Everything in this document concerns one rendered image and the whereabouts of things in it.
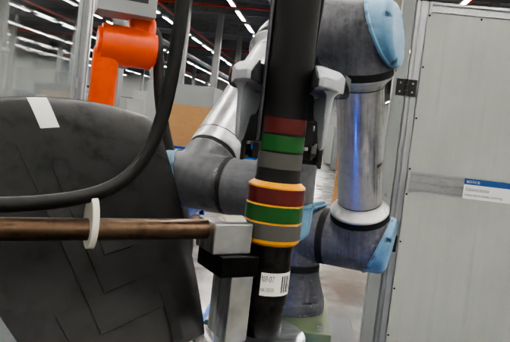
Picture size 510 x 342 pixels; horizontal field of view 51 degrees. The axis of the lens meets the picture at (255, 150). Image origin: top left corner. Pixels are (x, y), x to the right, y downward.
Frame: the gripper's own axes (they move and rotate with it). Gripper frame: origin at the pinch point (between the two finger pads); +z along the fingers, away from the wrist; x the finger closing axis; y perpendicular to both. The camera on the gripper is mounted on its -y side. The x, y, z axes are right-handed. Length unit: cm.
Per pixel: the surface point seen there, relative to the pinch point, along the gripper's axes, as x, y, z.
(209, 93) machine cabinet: 194, -51, -1040
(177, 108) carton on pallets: 196, -11, -790
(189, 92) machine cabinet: 237, -48, -1041
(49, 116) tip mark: 18.7, 5.3, -4.3
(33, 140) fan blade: 18.5, 7.2, -1.9
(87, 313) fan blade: 11.2, 17.9, 2.9
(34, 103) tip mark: 20.0, 4.4, -4.1
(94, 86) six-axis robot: 164, -13, -371
